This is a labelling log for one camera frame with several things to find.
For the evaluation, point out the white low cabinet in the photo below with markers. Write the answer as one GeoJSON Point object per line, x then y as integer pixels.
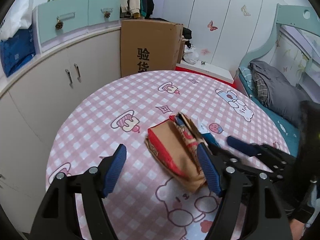
{"type": "Point", "coordinates": [34, 105]}

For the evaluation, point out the dark brown foil wrapper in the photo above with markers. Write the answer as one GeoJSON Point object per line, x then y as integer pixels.
{"type": "Point", "coordinates": [188, 131]}

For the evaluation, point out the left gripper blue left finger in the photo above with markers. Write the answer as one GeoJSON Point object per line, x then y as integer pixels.
{"type": "Point", "coordinates": [114, 169]}

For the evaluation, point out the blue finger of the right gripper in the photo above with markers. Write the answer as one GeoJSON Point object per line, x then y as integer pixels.
{"type": "Point", "coordinates": [243, 147]}
{"type": "Point", "coordinates": [210, 139]}

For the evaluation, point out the red brown snack bag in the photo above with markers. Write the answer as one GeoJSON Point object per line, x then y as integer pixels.
{"type": "Point", "coordinates": [166, 145]}

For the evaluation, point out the grey pillow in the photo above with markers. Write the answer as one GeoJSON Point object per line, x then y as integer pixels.
{"type": "Point", "coordinates": [276, 93]}

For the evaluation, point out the teal bed frame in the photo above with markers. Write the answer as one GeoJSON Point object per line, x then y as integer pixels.
{"type": "Point", "coordinates": [292, 48]}

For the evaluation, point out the white wardrobe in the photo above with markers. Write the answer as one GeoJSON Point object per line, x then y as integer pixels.
{"type": "Point", "coordinates": [223, 31]}

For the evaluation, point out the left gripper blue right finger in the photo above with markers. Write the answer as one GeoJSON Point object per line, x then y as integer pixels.
{"type": "Point", "coordinates": [211, 175]}

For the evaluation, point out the pink checkered tablecloth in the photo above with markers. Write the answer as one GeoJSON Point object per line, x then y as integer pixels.
{"type": "Point", "coordinates": [149, 200]}

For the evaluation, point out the blue bag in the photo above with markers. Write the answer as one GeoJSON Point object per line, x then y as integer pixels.
{"type": "Point", "coordinates": [17, 51]}

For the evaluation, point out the teal drawer box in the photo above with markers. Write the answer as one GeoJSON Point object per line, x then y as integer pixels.
{"type": "Point", "coordinates": [57, 21]}

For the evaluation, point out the brown cardboard box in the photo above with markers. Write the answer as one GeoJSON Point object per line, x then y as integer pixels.
{"type": "Point", "coordinates": [148, 45]}

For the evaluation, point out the white plastic bag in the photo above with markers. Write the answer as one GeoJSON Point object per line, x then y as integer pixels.
{"type": "Point", "coordinates": [18, 17]}

